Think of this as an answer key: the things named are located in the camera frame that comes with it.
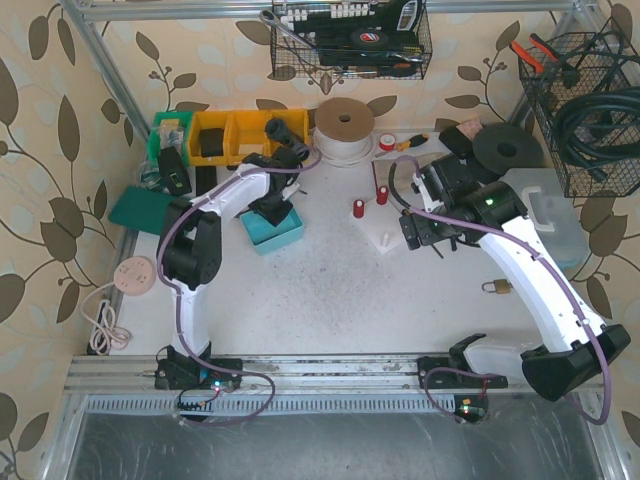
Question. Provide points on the beige work glove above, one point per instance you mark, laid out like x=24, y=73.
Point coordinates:
x=403, y=177

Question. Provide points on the white peg board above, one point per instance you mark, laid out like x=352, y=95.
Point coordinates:
x=380, y=225

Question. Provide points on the black rectangular block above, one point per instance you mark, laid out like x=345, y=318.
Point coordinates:
x=206, y=178

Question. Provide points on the wire basket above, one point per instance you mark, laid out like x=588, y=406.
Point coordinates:
x=335, y=41
x=588, y=111

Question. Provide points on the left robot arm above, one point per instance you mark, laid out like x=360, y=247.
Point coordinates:
x=189, y=255

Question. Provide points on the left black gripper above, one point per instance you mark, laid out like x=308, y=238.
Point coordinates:
x=275, y=210

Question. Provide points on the top wire basket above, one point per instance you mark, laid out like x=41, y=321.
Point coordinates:
x=335, y=41

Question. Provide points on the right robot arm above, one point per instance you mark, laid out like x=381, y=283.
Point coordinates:
x=576, y=343

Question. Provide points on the teal plastic tray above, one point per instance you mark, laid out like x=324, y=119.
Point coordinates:
x=267, y=238

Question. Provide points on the red white tape roll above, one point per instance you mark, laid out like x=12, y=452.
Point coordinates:
x=387, y=142

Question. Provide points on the round beige power socket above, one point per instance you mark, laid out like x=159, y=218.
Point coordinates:
x=134, y=276

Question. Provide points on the white cord spool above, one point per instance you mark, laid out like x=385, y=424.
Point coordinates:
x=343, y=132

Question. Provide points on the black disc spool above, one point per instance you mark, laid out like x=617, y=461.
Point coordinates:
x=500, y=147

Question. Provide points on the green plastic lid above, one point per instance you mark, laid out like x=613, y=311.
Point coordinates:
x=147, y=211

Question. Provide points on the yellow handled screwdriver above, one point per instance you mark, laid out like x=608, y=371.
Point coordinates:
x=414, y=141

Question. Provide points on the orange handled pliers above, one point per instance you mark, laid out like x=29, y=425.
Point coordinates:
x=528, y=56

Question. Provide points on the brass padlock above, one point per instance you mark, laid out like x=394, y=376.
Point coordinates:
x=498, y=286

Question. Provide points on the green parts bin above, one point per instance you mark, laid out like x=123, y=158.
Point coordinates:
x=169, y=129

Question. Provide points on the yellow parts bin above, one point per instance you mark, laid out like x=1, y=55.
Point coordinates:
x=243, y=133

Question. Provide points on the right wire basket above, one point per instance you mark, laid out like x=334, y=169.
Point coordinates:
x=588, y=111

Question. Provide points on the black green device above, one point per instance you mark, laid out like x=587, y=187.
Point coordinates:
x=173, y=173

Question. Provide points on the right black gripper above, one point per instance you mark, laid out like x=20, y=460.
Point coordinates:
x=410, y=230

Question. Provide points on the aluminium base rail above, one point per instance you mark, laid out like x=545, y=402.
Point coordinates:
x=323, y=374

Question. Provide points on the teal clear storage box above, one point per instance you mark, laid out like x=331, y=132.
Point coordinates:
x=551, y=213

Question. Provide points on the black pouch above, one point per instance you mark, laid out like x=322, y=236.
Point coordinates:
x=457, y=142

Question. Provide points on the yellow black handled file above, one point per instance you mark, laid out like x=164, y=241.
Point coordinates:
x=438, y=252

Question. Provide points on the black pipe fitting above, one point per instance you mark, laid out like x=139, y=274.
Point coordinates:
x=277, y=130

